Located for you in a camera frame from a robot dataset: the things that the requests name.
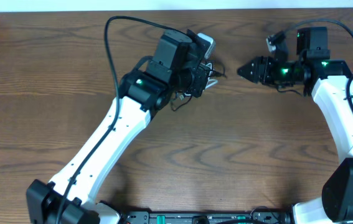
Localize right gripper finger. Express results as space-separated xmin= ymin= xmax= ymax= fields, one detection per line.
xmin=237 ymin=57 xmax=260 ymax=73
xmin=238 ymin=70 xmax=259 ymax=83

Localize white usb cable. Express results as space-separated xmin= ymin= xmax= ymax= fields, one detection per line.
xmin=179 ymin=62 xmax=219 ymax=100

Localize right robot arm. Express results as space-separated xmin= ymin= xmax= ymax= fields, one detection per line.
xmin=237 ymin=27 xmax=353 ymax=223

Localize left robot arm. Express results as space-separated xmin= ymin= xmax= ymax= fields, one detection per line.
xmin=26 ymin=29 xmax=215 ymax=224

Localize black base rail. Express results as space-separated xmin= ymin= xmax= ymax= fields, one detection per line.
xmin=119 ymin=208 xmax=293 ymax=224

